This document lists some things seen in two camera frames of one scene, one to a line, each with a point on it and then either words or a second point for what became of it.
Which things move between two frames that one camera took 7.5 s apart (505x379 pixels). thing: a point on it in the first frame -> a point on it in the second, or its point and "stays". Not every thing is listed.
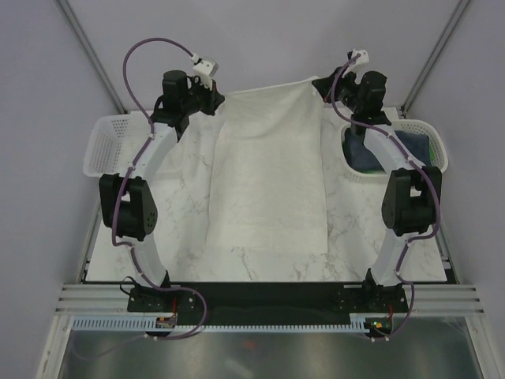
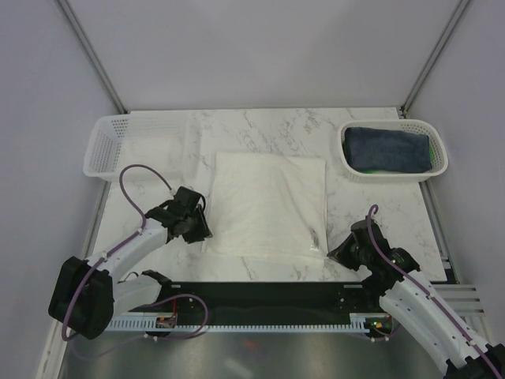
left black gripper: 214,100 -> 203,230
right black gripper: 324,87 -> 339,254
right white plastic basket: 440,151 stays
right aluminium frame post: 460,9 stays
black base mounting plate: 265,298 stays
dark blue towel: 358,155 stays
